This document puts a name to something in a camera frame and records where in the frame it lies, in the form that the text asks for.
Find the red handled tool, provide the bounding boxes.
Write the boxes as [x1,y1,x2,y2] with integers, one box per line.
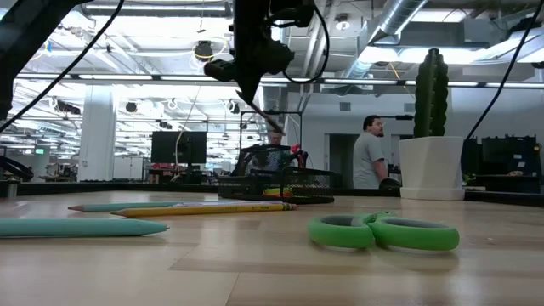
[290,144,309,168]

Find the black storage bins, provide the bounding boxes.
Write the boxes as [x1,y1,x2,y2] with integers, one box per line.
[461,134,543,195]

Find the teal pencil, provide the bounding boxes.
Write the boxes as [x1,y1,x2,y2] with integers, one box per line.
[67,201,184,213]

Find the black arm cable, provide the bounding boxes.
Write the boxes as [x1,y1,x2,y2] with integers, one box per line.
[464,0,544,141]
[0,0,127,133]

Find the white plant pot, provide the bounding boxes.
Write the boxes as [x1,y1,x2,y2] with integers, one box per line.
[398,135,466,201]

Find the yellow pencil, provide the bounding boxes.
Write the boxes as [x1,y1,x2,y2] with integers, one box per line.
[110,202,298,218]

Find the brown pen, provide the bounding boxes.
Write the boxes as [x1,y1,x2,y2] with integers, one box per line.
[236,90,286,135]

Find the thick black cable loop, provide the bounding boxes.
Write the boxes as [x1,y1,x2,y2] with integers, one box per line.
[0,154,35,182]

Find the silver ceiling air duct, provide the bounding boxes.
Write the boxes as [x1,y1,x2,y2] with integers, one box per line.
[259,82,291,115]
[339,0,428,80]

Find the black ceiling hung device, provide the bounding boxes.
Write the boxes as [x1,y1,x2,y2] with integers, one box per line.
[194,40,215,63]

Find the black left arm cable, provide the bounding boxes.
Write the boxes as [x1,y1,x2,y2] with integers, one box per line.
[0,0,127,133]

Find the black background rig frame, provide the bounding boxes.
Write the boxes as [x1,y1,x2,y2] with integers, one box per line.
[239,109,303,150]

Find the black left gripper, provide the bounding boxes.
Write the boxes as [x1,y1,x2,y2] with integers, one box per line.
[232,0,316,104]

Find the black mesh desk organizer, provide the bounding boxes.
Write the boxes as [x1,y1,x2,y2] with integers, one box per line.
[217,144,336,206]

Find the black computer monitor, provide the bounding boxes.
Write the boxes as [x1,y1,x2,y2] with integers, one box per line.
[150,130,208,184]

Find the teal pen with clip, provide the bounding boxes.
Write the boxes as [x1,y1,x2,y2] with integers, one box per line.
[0,218,170,239]

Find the purple pen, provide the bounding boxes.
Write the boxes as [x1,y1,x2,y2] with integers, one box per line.
[178,200,285,207]

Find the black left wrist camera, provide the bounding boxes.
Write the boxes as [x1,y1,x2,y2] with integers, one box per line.
[203,58,237,82]

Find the green cactus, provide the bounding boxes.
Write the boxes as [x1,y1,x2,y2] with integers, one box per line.
[414,48,450,139]

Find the yellow orange sticky notes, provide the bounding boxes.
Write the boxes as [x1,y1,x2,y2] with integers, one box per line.
[262,186,295,198]

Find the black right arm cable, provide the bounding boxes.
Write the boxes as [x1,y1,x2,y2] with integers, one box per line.
[464,0,544,141]

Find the green handled scissors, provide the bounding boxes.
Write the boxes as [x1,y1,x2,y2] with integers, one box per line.
[308,211,462,252]

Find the person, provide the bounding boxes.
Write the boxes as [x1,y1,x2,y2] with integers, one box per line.
[352,114,390,190]
[266,129,286,148]

